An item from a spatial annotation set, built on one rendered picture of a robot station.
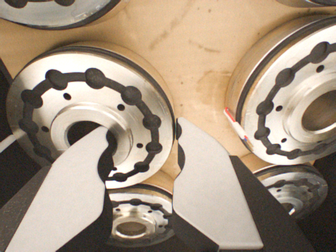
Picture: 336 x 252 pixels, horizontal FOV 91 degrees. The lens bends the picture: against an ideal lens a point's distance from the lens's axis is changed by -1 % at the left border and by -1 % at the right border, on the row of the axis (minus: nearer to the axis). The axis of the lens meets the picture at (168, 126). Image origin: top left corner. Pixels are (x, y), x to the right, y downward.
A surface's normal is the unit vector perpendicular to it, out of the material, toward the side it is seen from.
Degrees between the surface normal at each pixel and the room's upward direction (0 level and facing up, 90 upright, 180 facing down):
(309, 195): 0
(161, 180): 90
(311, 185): 0
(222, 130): 0
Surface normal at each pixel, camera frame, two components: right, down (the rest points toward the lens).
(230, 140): 0.07, 0.54
